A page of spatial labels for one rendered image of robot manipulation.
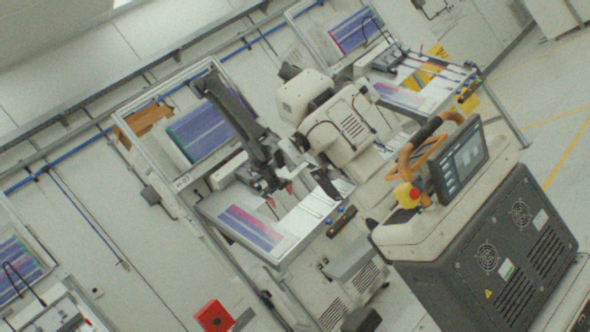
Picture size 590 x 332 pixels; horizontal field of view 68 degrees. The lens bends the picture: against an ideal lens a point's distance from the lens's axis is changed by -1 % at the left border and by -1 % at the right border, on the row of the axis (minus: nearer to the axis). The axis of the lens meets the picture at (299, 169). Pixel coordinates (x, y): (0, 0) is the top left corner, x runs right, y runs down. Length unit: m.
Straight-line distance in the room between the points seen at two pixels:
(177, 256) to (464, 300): 3.07
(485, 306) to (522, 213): 0.34
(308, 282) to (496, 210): 1.45
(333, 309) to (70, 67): 3.05
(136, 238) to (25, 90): 1.53
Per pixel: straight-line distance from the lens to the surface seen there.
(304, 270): 2.70
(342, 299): 2.83
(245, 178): 2.69
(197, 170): 2.72
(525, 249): 1.62
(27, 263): 2.55
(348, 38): 3.54
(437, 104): 3.17
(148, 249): 4.10
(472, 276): 1.46
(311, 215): 2.47
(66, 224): 4.08
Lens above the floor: 1.28
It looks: 6 degrees down
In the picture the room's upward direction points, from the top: 37 degrees counter-clockwise
